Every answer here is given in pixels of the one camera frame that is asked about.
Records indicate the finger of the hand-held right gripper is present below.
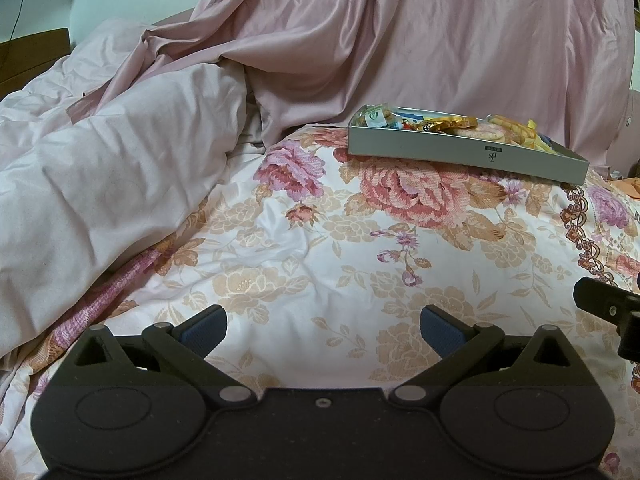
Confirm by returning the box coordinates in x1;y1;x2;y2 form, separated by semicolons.
573;276;640;319

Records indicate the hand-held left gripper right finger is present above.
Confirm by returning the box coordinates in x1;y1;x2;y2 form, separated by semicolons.
389;304;587;406

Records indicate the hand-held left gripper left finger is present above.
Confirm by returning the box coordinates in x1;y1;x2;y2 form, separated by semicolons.
65;304;258;406

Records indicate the grey rectangular tray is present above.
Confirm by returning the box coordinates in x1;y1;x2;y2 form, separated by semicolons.
347;104;591;185

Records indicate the round rice cracker packet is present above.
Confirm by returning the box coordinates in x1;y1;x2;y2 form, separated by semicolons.
452;125;508;145

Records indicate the yellow foil snack packet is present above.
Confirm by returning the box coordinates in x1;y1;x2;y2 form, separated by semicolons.
417;116;478;135

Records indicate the green label bread packet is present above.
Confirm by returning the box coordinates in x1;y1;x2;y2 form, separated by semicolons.
361;106;396;128

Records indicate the floral bedsheet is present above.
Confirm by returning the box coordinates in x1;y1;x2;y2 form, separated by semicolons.
0;125;640;480

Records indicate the pile of snack packets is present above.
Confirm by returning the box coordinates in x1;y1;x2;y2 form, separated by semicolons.
350;104;568;153

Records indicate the pale pink duvet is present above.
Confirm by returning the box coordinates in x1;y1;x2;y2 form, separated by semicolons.
0;17;251;361

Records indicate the pink satin sheet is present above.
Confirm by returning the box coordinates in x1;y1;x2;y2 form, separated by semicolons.
67;0;636;171

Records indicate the wooden headboard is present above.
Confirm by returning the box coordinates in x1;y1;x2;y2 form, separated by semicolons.
0;27;73;101

